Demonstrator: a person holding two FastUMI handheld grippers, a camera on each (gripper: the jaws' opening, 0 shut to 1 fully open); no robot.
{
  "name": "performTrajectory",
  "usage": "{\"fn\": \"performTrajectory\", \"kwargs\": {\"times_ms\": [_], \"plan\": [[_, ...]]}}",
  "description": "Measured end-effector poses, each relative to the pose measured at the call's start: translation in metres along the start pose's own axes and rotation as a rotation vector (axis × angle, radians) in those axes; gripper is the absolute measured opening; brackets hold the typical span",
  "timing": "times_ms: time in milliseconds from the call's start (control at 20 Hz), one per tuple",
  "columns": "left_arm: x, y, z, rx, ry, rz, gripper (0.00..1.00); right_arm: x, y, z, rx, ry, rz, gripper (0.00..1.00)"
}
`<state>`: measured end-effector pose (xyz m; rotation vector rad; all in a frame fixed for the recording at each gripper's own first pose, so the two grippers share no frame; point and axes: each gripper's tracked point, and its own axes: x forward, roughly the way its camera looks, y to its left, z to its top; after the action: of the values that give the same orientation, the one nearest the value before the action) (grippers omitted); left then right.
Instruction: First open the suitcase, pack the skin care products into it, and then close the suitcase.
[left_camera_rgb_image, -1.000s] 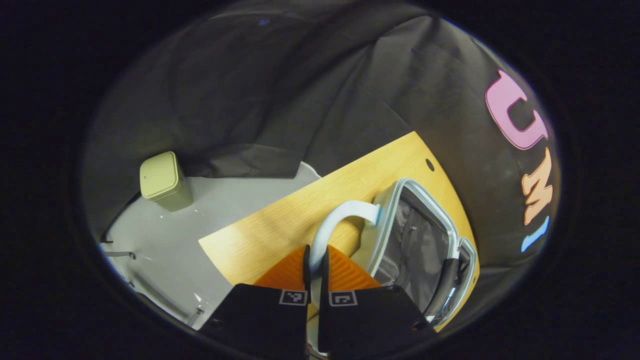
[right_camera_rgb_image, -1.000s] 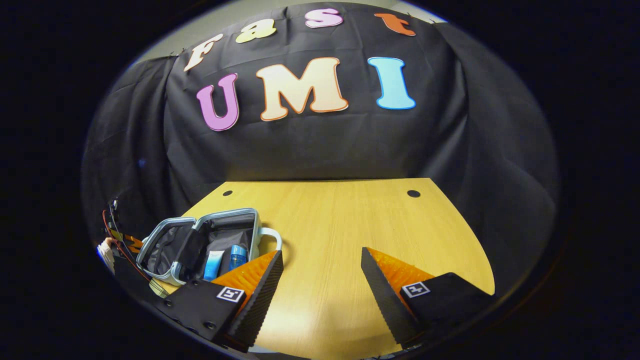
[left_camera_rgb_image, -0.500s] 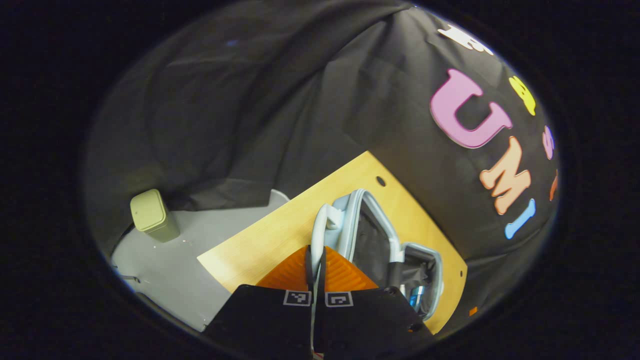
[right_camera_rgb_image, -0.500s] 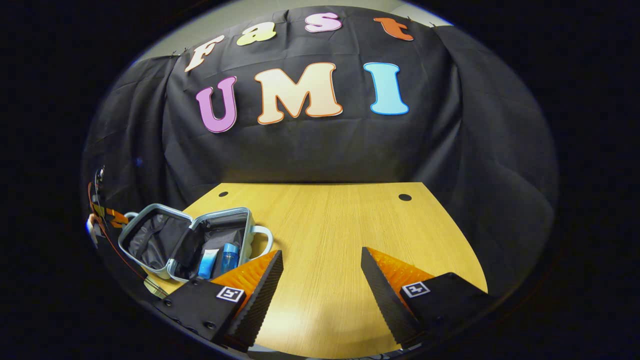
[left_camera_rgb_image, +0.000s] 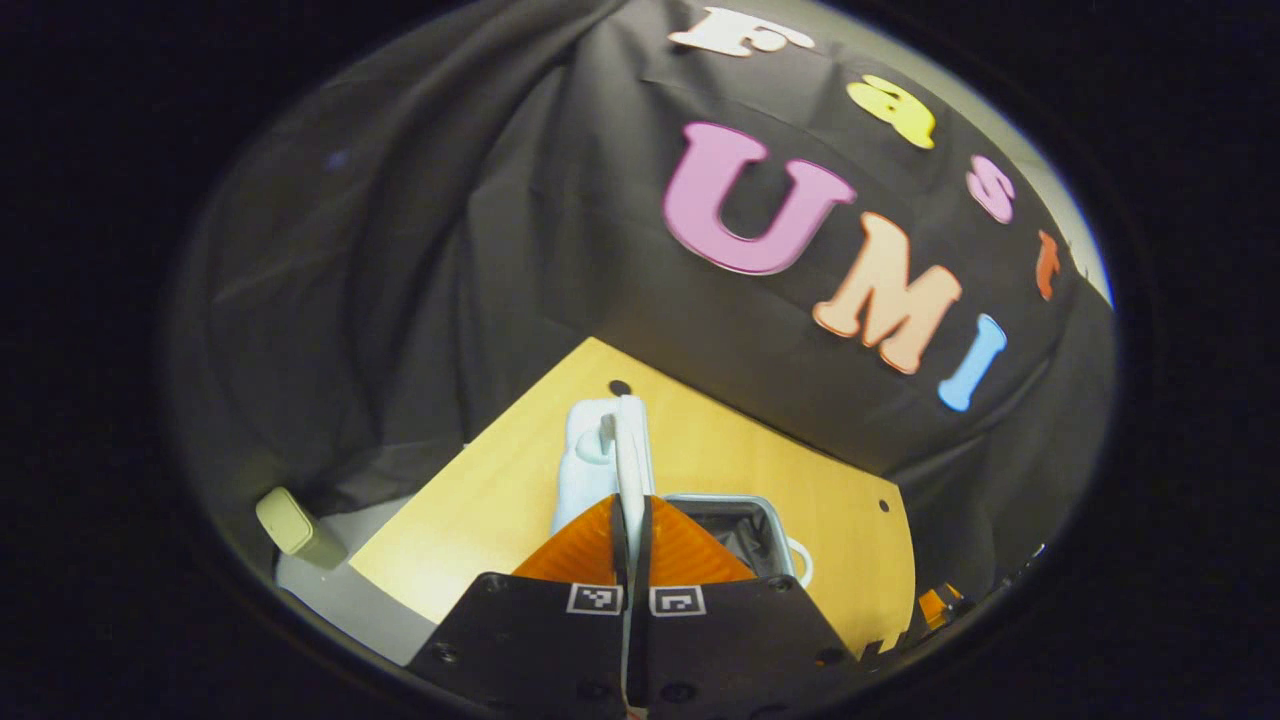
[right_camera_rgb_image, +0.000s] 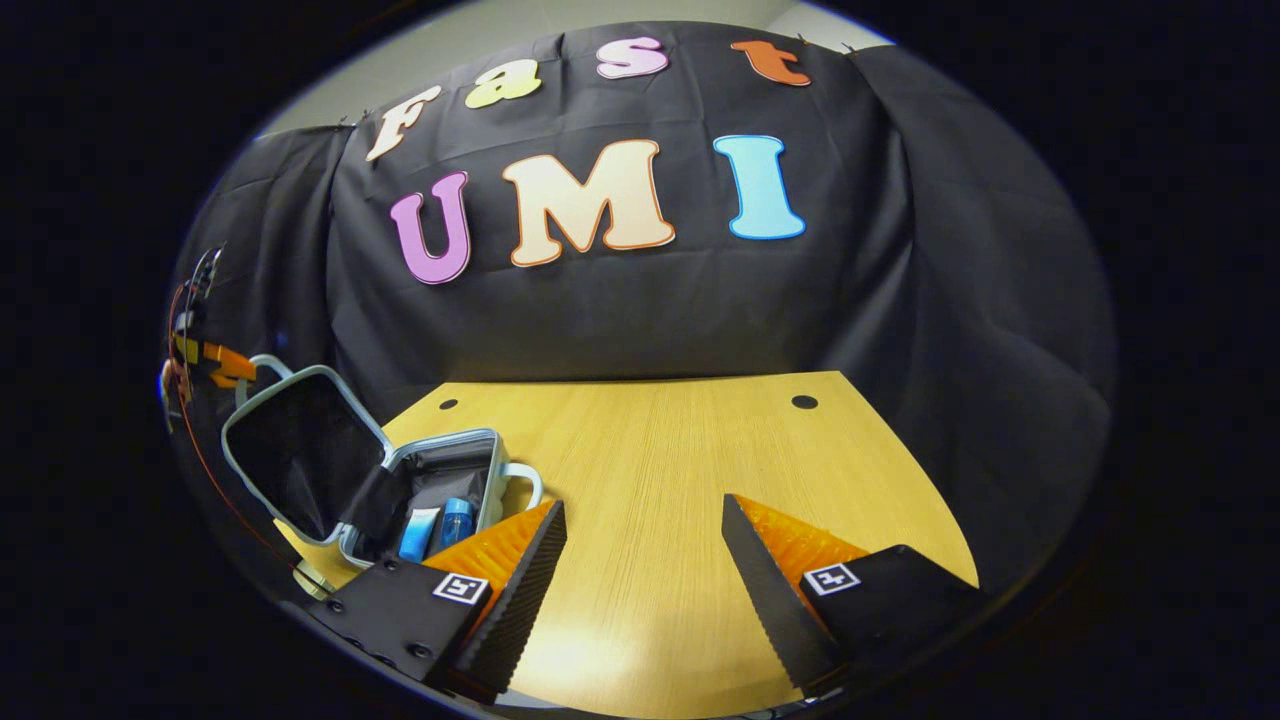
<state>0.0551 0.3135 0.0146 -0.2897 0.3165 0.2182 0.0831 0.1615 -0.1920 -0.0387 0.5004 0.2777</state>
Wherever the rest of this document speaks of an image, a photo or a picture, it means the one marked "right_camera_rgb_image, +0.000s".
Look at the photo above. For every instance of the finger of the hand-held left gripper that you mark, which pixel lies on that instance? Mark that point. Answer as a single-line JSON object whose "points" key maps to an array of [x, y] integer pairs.
{"points": [[230, 365]]}

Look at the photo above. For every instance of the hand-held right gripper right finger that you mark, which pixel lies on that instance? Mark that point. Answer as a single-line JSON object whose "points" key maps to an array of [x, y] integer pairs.
{"points": [[765, 595]]}

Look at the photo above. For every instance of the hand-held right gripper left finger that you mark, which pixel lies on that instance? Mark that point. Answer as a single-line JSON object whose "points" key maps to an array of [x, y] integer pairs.
{"points": [[520, 595]]}

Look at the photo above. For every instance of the blue cap skin care bottle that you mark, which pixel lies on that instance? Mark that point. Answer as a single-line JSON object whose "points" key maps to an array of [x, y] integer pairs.
{"points": [[457, 520]]}

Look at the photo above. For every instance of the blue skin care tube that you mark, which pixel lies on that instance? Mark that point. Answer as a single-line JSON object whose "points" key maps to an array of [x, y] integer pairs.
{"points": [[418, 535]]}

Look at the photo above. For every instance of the black backdrop cloth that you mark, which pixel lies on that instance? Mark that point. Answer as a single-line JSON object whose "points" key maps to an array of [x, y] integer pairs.
{"points": [[900, 300]]}

